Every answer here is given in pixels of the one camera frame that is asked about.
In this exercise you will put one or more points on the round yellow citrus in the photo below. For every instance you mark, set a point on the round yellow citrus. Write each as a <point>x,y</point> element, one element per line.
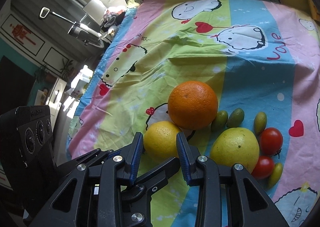
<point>160,139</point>

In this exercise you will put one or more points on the white cabinet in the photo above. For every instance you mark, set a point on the white cabinet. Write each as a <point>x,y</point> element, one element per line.
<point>56,97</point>

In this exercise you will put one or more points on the small green kumquat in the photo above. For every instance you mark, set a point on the small green kumquat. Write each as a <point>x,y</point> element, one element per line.
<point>275,176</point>
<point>235,117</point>
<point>219,120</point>
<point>260,123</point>

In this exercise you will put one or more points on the cartoon printed striped bed sheet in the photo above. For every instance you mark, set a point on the cartoon printed striped bed sheet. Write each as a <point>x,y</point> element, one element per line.
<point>225,54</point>

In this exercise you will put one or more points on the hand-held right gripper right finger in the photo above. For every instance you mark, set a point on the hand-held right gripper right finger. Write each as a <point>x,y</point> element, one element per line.
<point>184,164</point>

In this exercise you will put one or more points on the potted green plant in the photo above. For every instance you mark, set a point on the potted green plant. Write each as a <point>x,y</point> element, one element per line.
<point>42,74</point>
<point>67,68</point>

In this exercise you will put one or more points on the empty white wall frame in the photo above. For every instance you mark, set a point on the empty white wall frame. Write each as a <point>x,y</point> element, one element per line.
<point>55,59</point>

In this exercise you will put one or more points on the large yellow-green citrus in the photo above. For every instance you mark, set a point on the large yellow-green citrus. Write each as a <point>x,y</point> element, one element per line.
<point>232,149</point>

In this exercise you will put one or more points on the white lampshade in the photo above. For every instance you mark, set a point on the white lampshade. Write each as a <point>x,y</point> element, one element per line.
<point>94,6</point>

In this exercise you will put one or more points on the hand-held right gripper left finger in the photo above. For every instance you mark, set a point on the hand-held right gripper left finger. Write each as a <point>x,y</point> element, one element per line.
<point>135,164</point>

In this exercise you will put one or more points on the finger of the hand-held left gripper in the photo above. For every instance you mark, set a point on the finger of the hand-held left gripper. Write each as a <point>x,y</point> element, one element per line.
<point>100,155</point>
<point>155,179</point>

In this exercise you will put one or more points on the framed red figure picture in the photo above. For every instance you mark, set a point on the framed red figure picture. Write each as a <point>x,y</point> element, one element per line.
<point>21,33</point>

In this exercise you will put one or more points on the large orange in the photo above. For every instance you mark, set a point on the large orange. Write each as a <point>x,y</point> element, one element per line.
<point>192,104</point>

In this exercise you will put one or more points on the black television screen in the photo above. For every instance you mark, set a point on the black television screen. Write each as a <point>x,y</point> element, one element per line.
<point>15,84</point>

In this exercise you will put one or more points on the pile of dark clothes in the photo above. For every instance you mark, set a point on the pile of dark clothes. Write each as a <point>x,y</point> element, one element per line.
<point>112,19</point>

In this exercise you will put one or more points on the red tomato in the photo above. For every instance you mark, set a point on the red tomato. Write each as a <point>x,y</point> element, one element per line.
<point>262,168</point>
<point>271,141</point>

